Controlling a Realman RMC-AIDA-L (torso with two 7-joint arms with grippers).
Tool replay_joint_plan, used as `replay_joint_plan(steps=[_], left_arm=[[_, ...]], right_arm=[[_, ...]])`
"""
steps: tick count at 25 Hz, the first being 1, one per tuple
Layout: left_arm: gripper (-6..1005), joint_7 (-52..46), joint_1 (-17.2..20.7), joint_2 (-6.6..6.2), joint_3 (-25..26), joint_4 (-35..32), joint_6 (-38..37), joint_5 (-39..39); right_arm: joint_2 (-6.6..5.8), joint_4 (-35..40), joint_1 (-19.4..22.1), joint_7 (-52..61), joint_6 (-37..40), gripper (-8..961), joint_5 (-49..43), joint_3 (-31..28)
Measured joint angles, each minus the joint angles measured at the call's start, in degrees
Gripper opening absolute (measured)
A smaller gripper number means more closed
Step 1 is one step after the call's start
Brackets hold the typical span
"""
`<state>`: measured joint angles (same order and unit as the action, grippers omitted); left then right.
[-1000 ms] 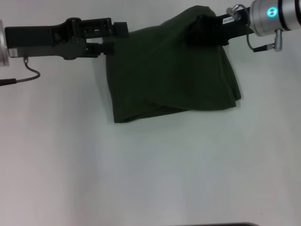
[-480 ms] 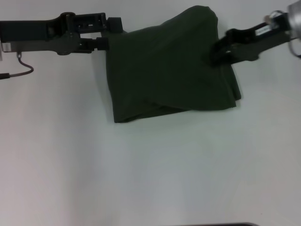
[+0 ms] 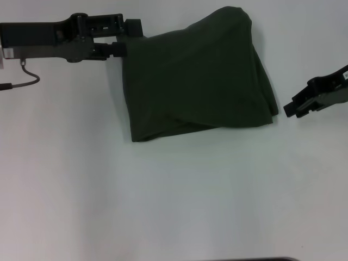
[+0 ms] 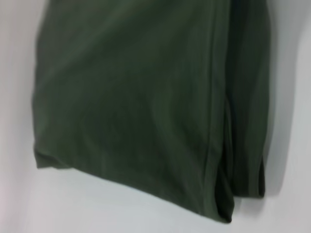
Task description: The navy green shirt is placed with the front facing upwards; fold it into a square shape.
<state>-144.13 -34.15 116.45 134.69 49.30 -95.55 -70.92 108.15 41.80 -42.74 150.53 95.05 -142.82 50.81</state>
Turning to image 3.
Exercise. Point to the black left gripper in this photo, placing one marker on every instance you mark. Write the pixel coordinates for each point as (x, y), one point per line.
(35, 38)

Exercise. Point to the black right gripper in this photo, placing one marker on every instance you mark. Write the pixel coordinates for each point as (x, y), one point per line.
(330, 87)

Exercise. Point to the dark green FREE! t-shirt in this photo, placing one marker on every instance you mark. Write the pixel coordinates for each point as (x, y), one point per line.
(195, 81)

